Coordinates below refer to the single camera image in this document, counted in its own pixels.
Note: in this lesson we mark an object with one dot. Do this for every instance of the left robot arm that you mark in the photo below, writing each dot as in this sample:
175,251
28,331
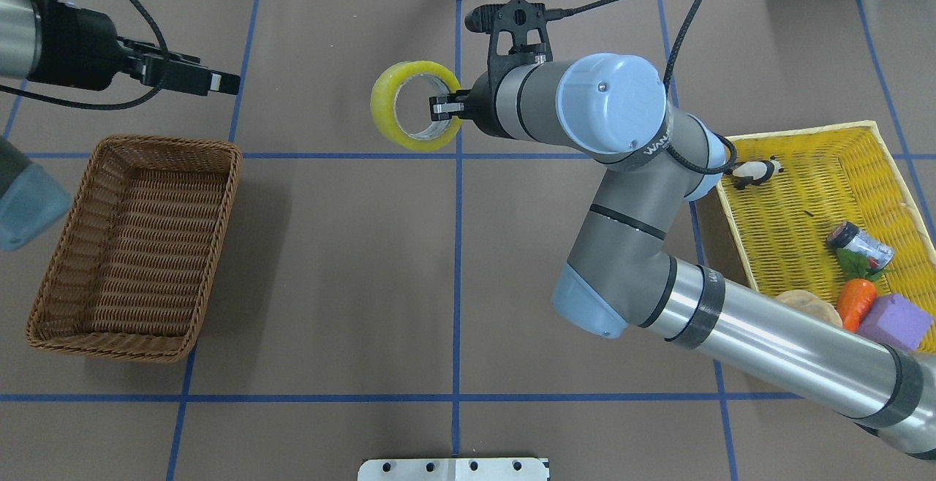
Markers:
32,199

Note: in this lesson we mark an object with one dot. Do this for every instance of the brown wicker basket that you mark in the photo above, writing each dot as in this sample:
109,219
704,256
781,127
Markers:
135,263

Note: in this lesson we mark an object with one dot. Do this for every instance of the purple foam block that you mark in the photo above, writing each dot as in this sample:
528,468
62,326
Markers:
896,321

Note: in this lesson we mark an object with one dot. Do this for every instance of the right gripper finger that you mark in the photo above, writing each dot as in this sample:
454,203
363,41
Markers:
456,97
443,112

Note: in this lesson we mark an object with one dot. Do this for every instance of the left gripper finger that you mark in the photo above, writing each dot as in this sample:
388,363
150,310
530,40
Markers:
187,78
142,48

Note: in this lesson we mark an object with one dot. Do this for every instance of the toy carrot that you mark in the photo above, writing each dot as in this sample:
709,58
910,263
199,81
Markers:
859,293

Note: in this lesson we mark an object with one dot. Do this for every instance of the toy croissant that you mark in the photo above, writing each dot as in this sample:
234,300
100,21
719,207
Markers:
811,305

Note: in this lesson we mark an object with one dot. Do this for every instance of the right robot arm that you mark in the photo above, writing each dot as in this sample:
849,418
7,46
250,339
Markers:
615,109

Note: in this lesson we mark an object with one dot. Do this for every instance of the yellow woven basket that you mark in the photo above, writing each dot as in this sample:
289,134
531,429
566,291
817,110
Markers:
772,237

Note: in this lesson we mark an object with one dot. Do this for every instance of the panda toy figurine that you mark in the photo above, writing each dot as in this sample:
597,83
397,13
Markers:
755,173

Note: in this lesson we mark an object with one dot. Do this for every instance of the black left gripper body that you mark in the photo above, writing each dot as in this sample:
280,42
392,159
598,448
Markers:
79,47

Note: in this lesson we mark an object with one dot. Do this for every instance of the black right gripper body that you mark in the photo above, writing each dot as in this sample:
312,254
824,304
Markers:
483,107

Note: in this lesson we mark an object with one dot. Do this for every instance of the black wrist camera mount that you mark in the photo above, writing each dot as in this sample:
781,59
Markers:
517,32

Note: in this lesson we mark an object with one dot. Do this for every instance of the small dark jar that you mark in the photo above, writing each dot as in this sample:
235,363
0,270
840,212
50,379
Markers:
848,236

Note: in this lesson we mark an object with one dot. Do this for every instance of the yellow clear tape roll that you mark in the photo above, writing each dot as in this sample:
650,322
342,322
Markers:
383,105

